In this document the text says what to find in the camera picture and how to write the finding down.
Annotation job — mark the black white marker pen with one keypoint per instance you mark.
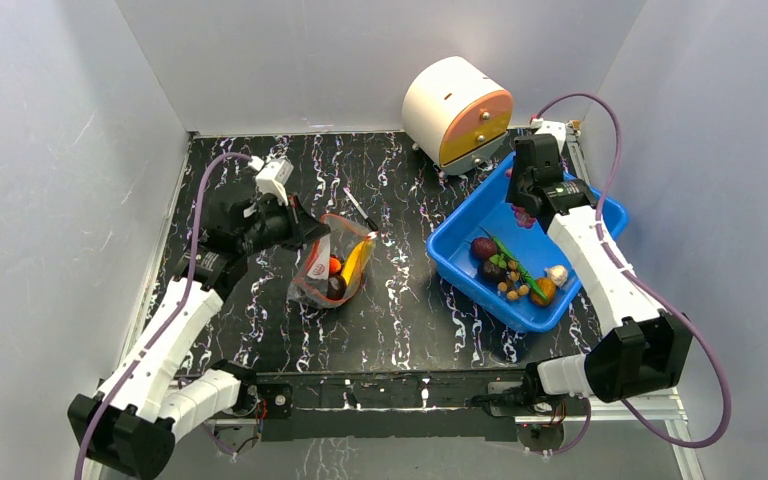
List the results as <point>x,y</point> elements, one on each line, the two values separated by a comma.
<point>371,224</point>

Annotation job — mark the yellow banana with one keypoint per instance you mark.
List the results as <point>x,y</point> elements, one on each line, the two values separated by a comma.
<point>357,259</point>

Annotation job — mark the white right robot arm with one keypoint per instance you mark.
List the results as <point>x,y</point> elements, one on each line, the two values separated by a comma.
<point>643,346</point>

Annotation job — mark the dark plum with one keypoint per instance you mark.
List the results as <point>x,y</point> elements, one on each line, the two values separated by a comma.
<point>336,287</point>

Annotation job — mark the blue plastic bin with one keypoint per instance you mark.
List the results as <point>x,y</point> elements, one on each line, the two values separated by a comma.
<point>485,211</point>

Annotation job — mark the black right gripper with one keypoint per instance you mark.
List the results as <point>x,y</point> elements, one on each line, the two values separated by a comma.
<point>523,196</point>

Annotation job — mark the orange brown fruit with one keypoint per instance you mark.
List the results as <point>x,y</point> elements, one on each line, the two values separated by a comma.
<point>544,292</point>

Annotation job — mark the light purple grape bunch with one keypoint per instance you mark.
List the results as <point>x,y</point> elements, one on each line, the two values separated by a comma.
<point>522,218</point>

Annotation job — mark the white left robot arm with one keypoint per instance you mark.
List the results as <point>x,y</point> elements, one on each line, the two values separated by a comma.
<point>134,420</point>

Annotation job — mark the aluminium frame rail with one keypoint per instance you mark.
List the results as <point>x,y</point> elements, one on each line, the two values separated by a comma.
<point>414,403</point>

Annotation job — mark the dark mangosteen green leaves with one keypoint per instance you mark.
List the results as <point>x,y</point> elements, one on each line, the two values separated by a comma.
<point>494,270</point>

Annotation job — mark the clear zip top bag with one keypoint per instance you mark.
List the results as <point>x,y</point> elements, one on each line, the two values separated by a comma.
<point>308,287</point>

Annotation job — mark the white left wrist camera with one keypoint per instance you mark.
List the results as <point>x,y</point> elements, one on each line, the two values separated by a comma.
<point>271,175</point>

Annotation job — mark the purple mangosteen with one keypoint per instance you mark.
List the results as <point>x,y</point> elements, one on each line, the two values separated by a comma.
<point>483,248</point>

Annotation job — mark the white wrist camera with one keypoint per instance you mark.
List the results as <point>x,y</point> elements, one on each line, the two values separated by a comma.
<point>557,129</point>
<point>271,175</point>

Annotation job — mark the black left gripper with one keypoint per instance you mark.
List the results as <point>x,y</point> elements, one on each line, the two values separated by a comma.
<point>302,226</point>

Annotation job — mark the white garlic bulb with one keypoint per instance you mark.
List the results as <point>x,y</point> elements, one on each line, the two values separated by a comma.
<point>558,275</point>

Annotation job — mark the white round drawer cabinet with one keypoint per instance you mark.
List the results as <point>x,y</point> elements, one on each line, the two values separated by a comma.
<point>456,115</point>

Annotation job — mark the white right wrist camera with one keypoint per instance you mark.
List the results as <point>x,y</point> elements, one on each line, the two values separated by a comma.
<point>557,129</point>

